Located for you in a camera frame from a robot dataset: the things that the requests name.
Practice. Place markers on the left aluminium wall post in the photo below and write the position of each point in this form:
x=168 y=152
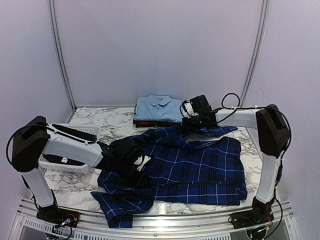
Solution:
x=59 y=53

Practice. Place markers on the light blue folded shirt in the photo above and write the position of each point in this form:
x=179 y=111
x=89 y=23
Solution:
x=157 y=99

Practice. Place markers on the white plastic basket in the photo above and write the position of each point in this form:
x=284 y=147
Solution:
x=42 y=162

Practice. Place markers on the aluminium wall post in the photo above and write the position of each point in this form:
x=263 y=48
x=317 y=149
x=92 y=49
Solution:
x=259 y=38
x=59 y=53

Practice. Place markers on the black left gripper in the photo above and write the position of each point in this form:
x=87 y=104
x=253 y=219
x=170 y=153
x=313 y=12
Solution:
x=139 y=183

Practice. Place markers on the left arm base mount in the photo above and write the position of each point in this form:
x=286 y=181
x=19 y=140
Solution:
x=56 y=215

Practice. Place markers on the red plaid folded shirt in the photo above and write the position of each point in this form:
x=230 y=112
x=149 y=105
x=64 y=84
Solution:
x=150 y=124

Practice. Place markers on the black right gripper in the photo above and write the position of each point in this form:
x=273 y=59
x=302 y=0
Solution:
x=186 y=126

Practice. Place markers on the aluminium front frame rail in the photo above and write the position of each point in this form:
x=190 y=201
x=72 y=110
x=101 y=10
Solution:
x=210 y=225

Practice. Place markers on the black shirt in basket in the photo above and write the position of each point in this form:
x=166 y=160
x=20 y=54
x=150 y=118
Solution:
x=73 y=144

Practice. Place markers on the blue plaid long sleeve shirt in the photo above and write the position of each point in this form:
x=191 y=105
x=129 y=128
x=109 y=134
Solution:
x=189 y=172

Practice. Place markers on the right aluminium wall post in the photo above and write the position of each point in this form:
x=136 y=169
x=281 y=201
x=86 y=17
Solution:
x=259 y=38

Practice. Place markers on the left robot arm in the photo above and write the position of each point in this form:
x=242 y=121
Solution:
x=39 y=139

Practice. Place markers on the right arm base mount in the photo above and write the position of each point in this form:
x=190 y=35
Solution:
x=259 y=214

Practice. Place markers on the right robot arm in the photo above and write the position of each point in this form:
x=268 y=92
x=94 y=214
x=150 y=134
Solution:
x=274 y=137

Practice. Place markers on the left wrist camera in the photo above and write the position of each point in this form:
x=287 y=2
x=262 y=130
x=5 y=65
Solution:
x=143 y=161

